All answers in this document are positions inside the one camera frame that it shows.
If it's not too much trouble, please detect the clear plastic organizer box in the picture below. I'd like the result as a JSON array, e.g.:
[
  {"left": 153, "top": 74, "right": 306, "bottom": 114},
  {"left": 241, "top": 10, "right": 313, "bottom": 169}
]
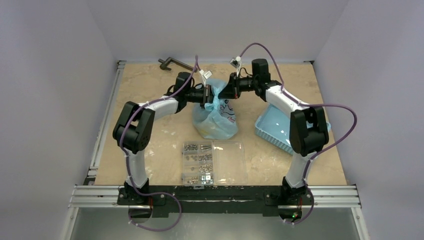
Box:
[{"left": 181, "top": 140, "right": 248, "bottom": 189}]

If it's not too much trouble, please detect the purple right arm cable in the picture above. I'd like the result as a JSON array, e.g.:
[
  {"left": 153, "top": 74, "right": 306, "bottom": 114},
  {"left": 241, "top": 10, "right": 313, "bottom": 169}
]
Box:
[{"left": 239, "top": 42, "right": 358, "bottom": 190}]

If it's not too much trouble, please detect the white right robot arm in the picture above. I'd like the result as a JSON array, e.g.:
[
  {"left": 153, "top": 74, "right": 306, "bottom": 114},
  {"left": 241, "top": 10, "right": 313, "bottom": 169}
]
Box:
[{"left": 217, "top": 56, "right": 329, "bottom": 204}]

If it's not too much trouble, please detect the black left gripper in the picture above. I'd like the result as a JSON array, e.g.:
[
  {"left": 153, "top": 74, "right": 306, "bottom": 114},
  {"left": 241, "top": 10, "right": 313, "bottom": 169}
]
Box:
[{"left": 185, "top": 84, "right": 224, "bottom": 110}]

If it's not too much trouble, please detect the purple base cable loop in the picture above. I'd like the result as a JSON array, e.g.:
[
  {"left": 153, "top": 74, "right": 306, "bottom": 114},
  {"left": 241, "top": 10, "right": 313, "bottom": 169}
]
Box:
[{"left": 127, "top": 189, "right": 184, "bottom": 232}]

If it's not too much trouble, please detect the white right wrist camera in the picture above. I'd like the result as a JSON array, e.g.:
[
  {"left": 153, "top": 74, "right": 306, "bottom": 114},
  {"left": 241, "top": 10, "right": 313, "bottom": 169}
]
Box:
[{"left": 229, "top": 56, "right": 242, "bottom": 77}]

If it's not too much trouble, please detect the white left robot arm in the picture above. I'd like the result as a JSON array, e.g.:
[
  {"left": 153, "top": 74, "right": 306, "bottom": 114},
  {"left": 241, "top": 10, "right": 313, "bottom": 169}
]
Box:
[{"left": 112, "top": 72, "right": 214, "bottom": 205}]

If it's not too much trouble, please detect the aluminium extrusion rail frame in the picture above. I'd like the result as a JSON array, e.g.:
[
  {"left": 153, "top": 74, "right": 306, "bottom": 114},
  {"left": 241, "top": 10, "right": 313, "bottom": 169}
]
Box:
[{"left": 59, "top": 61, "right": 366, "bottom": 240}]

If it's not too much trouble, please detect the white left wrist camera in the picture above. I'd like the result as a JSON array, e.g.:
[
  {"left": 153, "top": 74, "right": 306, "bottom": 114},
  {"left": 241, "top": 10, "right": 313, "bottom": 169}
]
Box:
[{"left": 198, "top": 69, "right": 212, "bottom": 86}]

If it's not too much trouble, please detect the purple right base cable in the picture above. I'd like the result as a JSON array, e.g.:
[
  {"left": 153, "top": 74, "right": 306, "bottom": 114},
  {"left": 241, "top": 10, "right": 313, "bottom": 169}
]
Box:
[{"left": 282, "top": 188, "right": 319, "bottom": 226}]

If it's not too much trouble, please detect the light blue printed plastic bag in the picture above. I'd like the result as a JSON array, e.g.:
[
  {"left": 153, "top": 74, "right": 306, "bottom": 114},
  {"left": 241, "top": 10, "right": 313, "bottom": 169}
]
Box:
[{"left": 191, "top": 97, "right": 239, "bottom": 140}]

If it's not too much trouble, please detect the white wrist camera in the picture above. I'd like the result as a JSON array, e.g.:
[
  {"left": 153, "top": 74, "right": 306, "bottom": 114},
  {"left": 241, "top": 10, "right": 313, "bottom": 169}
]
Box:
[
  {"left": 198, "top": 69, "right": 212, "bottom": 86},
  {"left": 229, "top": 56, "right": 242, "bottom": 77}
]

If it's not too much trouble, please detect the dark metal crank handle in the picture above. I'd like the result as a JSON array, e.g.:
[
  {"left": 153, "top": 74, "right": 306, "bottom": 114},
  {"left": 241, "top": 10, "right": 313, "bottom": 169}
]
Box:
[{"left": 158, "top": 57, "right": 198, "bottom": 73}]

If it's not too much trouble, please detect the light blue plastic basket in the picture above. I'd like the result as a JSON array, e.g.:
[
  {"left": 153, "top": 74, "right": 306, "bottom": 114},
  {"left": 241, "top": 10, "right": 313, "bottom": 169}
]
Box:
[{"left": 255, "top": 104, "right": 330, "bottom": 157}]

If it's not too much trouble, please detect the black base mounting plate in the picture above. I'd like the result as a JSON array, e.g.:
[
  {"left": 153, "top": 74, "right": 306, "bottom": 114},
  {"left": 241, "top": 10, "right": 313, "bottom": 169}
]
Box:
[{"left": 116, "top": 184, "right": 313, "bottom": 218}]

